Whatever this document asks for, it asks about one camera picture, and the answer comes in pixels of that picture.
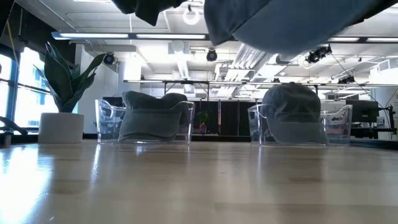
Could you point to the dark green baseball cap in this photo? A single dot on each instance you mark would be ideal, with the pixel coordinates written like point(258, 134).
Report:
point(175, 99)
point(149, 124)

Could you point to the grey baseball cap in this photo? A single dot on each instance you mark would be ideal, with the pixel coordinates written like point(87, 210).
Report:
point(292, 105)
point(280, 25)

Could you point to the long ceiling light bar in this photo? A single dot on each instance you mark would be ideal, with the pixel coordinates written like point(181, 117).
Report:
point(93, 35)

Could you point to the black ceiling spotlight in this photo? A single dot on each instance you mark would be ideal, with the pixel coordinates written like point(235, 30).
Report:
point(109, 58)
point(211, 55)

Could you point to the white room column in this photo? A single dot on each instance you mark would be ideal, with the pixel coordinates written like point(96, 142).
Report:
point(384, 84)

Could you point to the black computer monitor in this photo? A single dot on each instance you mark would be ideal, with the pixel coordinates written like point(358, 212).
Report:
point(362, 110)
point(113, 102)

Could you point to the white ceiling pipes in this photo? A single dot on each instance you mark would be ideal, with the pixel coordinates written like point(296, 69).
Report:
point(248, 62)

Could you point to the green leafy plant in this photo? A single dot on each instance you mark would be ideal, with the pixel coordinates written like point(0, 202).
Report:
point(62, 84)

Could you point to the clear plastic bin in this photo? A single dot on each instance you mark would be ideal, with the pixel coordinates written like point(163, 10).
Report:
point(104, 124)
point(339, 124)

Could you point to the small background plant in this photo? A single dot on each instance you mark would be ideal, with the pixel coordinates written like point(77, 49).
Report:
point(202, 124)

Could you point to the white plant pot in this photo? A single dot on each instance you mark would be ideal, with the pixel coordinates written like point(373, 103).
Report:
point(60, 127)

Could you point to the black ceiling camera mount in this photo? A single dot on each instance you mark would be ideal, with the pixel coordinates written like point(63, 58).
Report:
point(346, 80)
point(317, 54)

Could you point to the black background workstation frame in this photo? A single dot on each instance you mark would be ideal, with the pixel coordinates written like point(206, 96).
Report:
point(199, 82)

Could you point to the silver ventilation duct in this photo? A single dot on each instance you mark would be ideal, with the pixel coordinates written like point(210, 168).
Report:
point(284, 58)

